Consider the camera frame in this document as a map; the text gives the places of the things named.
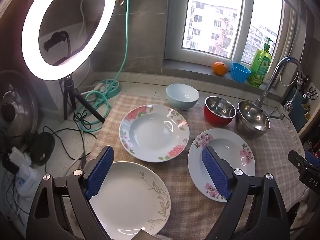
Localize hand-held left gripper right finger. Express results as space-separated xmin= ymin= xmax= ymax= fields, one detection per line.
xmin=201 ymin=145 xmax=292 ymax=240

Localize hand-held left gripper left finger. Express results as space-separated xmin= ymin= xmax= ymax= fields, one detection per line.
xmin=26 ymin=145 xmax=115 ymax=240

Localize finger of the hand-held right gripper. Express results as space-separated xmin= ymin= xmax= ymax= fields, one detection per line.
xmin=287 ymin=150 xmax=320 ymax=188

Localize pink blossom print plate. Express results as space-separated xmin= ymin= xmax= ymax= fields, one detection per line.
xmin=187 ymin=128 xmax=256 ymax=202

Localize white leaf print plate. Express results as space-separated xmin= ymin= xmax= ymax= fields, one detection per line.
xmin=89 ymin=161 xmax=172 ymax=237

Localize red steel bowl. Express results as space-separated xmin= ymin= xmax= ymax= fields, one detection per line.
xmin=203 ymin=96 xmax=237 ymax=127

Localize rose print plate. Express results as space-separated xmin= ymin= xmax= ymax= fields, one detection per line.
xmin=119 ymin=104 xmax=190 ymax=162

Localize large steel bowl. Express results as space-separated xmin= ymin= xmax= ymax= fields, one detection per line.
xmin=236 ymin=100 xmax=271 ymax=139

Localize light blue bowl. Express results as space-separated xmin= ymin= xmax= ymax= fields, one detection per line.
xmin=166 ymin=83 xmax=200 ymax=111

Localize pink plaid cloth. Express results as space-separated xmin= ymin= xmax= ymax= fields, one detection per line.
xmin=89 ymin=94 xmax=310 ymax=240

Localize dark blue storage rack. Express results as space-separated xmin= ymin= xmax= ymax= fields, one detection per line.
xmin=282 ymin=76 xmax=315 ymax=133

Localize black power adapter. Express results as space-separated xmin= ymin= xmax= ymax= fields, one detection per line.
xmin=31 ymin=132 xmax=55 ymax=165

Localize white plastic bag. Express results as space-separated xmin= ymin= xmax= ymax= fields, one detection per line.
xmin=15 ymin=164 xmax=38 ymax=195

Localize scissors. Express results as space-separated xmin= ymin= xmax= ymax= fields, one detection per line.
xmin=302 ymin=86 xmax=318 ymax=98

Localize white power strip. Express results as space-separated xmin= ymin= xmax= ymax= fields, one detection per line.
xmin=84 ymin=82 xmax=105 ymax=96

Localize white power adapter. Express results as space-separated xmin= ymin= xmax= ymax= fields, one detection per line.
xmin=9 ymin=147 xmax=25 ymax=167

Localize black tripod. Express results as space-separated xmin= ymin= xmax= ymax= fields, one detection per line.
xmin=59 ymin=77 xmax=105 ymax=123

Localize chrome faucet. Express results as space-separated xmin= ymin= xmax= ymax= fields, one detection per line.
xmin=255 ymin=57 xmax=304 ymax=119

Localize blue ribbed cup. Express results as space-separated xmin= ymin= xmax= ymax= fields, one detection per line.
xmin=230 ymin=62 xmax=251 ymax=83

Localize orange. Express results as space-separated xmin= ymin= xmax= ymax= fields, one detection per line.
xmin=212 ymin=61 xmax=228 ymax=76

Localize steel pot lid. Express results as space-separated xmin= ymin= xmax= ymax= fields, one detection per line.
xmin=0 ymin=70 xmax=39 ymax=153

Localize green dish soap bottle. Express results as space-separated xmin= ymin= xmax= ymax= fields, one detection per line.
xmin=247 ymin=37 xmax=272 ymax=88

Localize black phone holder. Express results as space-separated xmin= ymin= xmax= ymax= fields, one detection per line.
xmin=44 ymin=31 xmax=75 ymax=60

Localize white framed window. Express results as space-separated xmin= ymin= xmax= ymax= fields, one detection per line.
xmin=164 ymin=0 xmax=298 ymax=67

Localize black cable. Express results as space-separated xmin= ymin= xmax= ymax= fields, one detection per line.
xmin=42 ymin=112 xmax=100 ymax=160

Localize chrome sprayer hose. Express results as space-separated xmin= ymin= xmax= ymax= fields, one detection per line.
xmin=280 ymin=66 xmax=304 ymax=111

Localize white ring light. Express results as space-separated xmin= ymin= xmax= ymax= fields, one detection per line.
xmin=21 ymin=0 xmax=118 ymax=81

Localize green garden hose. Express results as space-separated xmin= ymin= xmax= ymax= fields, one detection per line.
xmin=72 ymin=0 xmax=133 ymax=133

